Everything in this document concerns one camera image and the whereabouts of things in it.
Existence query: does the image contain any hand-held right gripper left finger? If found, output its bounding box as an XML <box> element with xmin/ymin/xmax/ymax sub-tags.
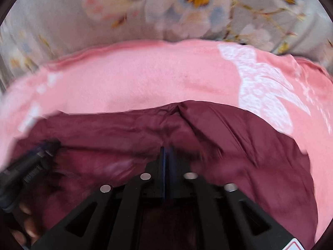
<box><xmin>31</xmin><ymin>146</ymin><xmax>166</xmax><ymax>250</ymax></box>

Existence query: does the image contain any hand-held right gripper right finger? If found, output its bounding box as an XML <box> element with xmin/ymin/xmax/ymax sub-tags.
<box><xmin>166</xmin><ymin>147</ymin><xmax>300</xmax><ymax>250</ymax></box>

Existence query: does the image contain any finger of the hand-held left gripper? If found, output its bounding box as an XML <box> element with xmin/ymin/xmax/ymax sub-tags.
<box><xmin>16</xmin><ymin>139</ymin><xmax>62</xmax><ymax>186</ymax></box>

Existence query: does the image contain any maroon puffer jacket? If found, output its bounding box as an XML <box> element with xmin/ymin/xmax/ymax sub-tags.
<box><xmin>10</xmin><ymin>100</ymin><xmax>319</xmax><ymax>250</ymax></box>

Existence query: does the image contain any person's left hand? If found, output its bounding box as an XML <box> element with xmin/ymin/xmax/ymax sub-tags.
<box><xmin>12</xmin><ymin>200</ymin><xmax>40</xmax><ymax>244</ymax></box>

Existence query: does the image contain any pink printed blanket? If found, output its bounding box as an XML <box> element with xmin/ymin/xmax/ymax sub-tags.
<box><xmin>0</xmin><ymin>39</ymin><xmax>333</xmax><ymax>246</ymax></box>

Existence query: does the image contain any grey floral sheet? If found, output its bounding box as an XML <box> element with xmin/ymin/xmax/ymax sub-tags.
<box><xmin>0</xmin><ymin>0</ymin><xmax>333</xmax><ymax>89</ymax></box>

